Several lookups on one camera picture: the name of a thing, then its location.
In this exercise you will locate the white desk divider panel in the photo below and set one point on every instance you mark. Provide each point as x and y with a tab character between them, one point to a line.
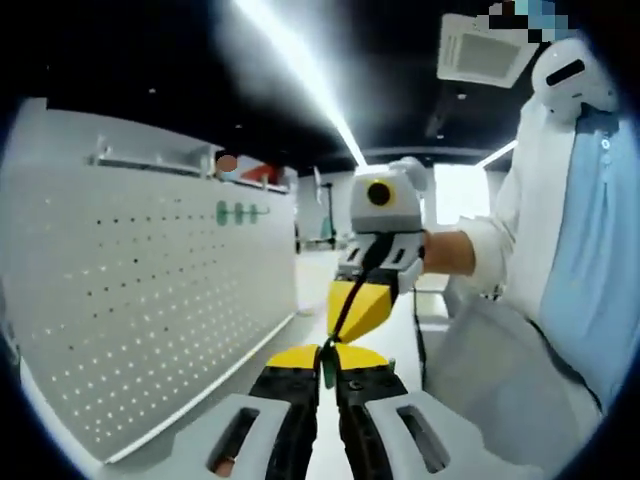
125	130

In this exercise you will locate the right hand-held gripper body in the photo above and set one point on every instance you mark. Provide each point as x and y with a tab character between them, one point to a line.
385	210

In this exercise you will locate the red sign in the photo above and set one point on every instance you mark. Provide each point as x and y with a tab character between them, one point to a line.
260	175

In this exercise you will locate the white worn chest device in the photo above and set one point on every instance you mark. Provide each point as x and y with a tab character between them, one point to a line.
570	75

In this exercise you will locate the black kick scooter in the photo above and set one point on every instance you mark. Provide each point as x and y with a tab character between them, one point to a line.
328	215

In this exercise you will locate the ceiling light strip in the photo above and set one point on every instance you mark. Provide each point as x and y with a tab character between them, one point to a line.
310	75

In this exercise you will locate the person's right hand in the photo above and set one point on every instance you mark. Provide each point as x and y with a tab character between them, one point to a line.
447	252

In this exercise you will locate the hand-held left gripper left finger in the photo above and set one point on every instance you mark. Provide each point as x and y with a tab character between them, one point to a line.
295	400

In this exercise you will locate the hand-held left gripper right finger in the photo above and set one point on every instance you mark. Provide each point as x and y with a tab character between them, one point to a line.
370	400

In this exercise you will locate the ceiling air conditioner unit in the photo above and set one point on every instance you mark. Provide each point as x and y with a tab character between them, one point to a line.
485	55

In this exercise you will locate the white perforated mounting plate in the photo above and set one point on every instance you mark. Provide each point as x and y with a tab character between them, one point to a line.
150	300

